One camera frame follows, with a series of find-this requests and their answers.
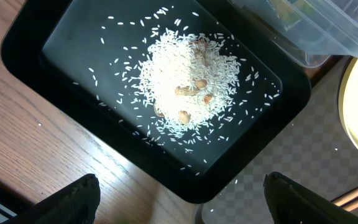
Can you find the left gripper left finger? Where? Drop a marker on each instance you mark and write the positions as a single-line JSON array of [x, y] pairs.
[[76, 203]]

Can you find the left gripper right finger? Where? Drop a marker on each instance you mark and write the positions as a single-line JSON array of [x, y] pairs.
[[292, 203]]

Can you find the rice and peanut scraps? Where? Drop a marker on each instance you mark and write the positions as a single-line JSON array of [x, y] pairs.
[[188, 91]]

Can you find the wooden chopstick left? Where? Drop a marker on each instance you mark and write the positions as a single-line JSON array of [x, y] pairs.
[[356, 191]]

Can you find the dark brown serving tray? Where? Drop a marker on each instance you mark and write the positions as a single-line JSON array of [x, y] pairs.
[[313, 150]]

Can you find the black rectangular bin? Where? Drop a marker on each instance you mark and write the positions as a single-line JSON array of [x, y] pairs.
[[38, 51]]

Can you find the clear plastic bin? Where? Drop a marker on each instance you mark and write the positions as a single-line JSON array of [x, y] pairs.
[[308, 31]]

